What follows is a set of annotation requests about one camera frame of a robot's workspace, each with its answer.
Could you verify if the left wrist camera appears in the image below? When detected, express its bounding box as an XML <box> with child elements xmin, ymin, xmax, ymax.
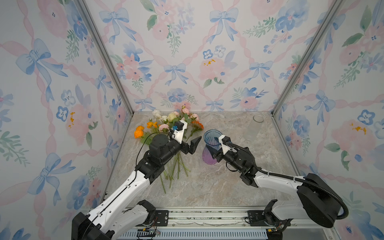
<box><xmin>171</xmin><ymin>120</ymin><xmax>188</xmax><ymax>145</ymax></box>

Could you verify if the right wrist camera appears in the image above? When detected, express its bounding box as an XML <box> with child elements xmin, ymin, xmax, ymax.
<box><xmin>219</xmin><ymin>135</ymin><xmax>232</xmax><ymax>155</ymax></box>

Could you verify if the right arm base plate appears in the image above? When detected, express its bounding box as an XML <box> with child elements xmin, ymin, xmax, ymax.
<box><xmin>244</xmin><ymin>210</ymin><xmax>292</xmax><ymax>228</ymax></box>

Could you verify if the pink rose bunch stem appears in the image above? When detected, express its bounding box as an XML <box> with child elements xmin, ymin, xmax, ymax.
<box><xmin>173</xmin><ymin>108</ymin><xmax>199</xmax><ymax>122</ymax></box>

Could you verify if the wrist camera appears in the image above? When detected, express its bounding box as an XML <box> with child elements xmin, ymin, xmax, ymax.
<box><xmin>171</xmin><ymin>120</ymin><xmax>188</xmax><ymax>145</ymax></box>
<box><xmin>219</xmin><ymin>135</ymin><xmax>232</xmax><ymax>155</ymax></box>

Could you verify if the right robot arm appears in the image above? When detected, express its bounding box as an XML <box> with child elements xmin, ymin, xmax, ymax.
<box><xmin>207</xmin><ymin>143</ymin><xmax>349</xmax><ymax>232</ymax></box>

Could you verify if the corner aluminium post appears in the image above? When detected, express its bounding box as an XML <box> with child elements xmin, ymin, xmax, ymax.
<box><xmin>271</xmin><ymin>1</ymin><xmax>344</xmax><ymax>117</ymax></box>
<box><xmin>74</xmin><ymin>0</ymin><xmax>134</xmax><ymax>117</ymax></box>

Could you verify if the blue purple glass vase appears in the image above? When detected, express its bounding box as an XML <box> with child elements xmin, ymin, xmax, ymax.
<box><xmin>202</xmin><ymin>130</ymin><xmax>222</xmax><ymax>165</ymax></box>

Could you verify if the left corner aluminium post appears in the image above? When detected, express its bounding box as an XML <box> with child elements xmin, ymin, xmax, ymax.
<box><xmin>74</xmin><ymin>0</ymin><xmax>134</xmax><ymax>117</ymax></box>

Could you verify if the aluminium rail frame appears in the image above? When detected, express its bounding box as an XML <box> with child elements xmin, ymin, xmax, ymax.
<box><xmin>117</xmin><ymin>207</ymin><xmax>340</xmax><ymax>240</ymax></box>

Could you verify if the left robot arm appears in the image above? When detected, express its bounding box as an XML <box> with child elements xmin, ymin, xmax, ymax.
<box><xmin>71</xmin><ymin>134</ymin><xmax>202</xmax><ymax>240</ymax></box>

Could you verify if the dark orange gerbera stem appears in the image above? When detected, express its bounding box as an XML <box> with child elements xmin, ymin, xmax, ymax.
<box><xmin>170</xmin><ymin>119</ymin><xmax>204</xmax><ymax>180</ymax></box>

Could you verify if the clear glass jar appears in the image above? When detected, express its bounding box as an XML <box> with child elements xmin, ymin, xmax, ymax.
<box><xmin>244</xmin><ymin>114</ymin><xmax>264</xmax><ymax>141</ymax></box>

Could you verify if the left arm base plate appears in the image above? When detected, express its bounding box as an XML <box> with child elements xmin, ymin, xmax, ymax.
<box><xmin>141</xmin><ymin>210</ymin><xmax>170</xmax><ymax>227</ymax></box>

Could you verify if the right corner aluminium post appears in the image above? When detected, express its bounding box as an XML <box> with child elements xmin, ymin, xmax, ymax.
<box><xmin>271</xmin><ymin>1</ymin><xmax>344</xmax><ymax>117</ymax></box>

